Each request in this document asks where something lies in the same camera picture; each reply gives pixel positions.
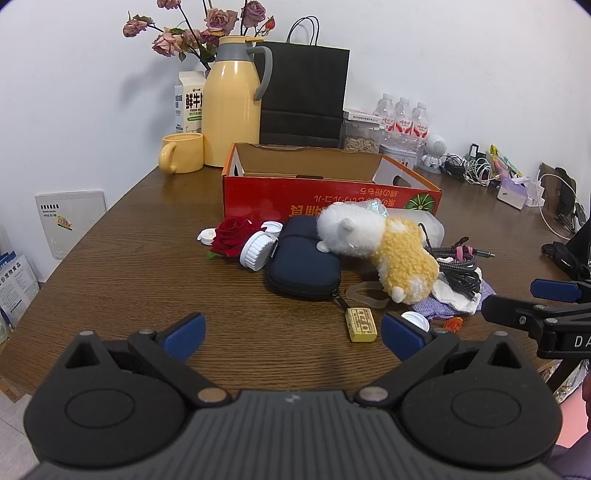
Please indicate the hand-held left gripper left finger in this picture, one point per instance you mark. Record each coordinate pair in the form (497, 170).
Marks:
(187, 334)

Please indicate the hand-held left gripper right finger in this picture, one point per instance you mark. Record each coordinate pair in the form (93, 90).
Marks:
(401, 339)

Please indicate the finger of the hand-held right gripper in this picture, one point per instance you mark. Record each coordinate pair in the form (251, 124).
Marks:
(554, 290)
(508, 311)

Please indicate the purple knitted cloth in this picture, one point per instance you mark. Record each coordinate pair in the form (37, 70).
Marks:
(429, 307)

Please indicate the white and yellow plush toy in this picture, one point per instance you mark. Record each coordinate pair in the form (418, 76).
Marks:
(397, 258)

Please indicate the white round device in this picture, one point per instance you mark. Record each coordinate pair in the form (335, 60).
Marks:
(254, 251)

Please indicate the red artificial rose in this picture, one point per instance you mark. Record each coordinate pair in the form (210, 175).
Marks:
(231, 235)

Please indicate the navy zip case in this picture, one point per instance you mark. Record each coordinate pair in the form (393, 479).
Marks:
(300, 263)

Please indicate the orange cardboard box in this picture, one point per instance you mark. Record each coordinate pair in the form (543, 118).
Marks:
(277, 194)

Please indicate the small white cap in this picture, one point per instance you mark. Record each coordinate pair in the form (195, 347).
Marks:
(206, 236)
(272, 228)
(413, 319)

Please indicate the small yellow box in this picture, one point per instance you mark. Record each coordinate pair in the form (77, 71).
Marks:
(361, 324)

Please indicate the small orange candy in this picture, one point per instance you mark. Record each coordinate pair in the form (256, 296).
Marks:
(452, 325)

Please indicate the white tissue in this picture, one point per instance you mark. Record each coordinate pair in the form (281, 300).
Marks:
(450, 297)

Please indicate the white power adapter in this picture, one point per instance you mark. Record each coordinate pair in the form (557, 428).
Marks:
(535, 194)

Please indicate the purple tissue box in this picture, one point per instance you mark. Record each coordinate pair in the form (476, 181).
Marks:
(512, 194)

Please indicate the person's purple clothing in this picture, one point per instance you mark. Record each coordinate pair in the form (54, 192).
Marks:
(575, 461)

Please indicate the colourful snack packet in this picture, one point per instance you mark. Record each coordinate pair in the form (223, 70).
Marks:
(503, 164)

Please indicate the black charger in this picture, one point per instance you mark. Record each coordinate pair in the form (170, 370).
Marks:
(475, 152)

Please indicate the printed paper packets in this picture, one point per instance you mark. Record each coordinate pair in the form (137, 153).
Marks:
(16, 290)

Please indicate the white robot speaker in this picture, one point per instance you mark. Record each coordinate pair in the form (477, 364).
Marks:
(435, 146)

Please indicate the yellow mug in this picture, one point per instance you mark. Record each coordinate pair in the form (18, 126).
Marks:
(184, 152)

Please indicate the white tin box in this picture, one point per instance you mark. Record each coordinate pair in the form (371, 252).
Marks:
(399, 154)

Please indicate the clear seed container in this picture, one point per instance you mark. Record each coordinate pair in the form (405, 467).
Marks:
(360, 138)

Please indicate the yellow thermos jug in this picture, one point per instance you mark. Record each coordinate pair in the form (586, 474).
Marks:
(231, 106)

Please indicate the white milk carton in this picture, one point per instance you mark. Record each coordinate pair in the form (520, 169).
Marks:
(189, 101)

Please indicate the black paper bag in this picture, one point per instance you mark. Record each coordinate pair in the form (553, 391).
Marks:
(300, 92)

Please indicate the dried pink rose bouquet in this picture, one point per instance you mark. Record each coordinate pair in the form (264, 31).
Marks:
(166, 44)

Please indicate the white wall panel box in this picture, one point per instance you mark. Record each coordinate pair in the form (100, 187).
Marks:
(69, 221)

